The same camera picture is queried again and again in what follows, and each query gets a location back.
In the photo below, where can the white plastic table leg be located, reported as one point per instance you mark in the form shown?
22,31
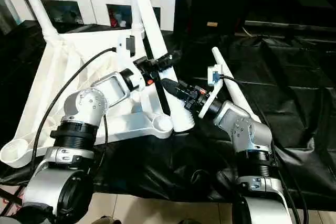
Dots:
236,90
155,30
39,6
137,24

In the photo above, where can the white plastic table top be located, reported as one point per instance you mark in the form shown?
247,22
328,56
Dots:
65,58

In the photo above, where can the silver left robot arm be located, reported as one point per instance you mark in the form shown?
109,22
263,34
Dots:
89,98

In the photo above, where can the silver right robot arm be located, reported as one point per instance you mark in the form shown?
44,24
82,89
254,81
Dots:
244,127

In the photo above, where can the tan tape piece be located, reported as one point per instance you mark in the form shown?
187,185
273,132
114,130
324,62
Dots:
212,24

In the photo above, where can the red bottle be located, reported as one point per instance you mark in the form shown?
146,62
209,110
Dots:
113,19

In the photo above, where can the black plastic sheet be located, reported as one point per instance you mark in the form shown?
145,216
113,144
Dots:
288,77

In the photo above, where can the long black pole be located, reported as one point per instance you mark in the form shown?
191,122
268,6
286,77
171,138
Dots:
288,26

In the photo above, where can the grey metal stand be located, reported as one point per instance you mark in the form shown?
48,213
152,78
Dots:
9,9

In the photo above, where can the black stand leg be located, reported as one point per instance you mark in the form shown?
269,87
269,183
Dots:
11,196

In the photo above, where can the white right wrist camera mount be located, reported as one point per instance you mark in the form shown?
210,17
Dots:
214,77

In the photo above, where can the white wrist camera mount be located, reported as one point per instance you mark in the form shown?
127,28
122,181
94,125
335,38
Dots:
214,77
126,51

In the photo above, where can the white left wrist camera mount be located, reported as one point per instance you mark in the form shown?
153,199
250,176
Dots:
126,51

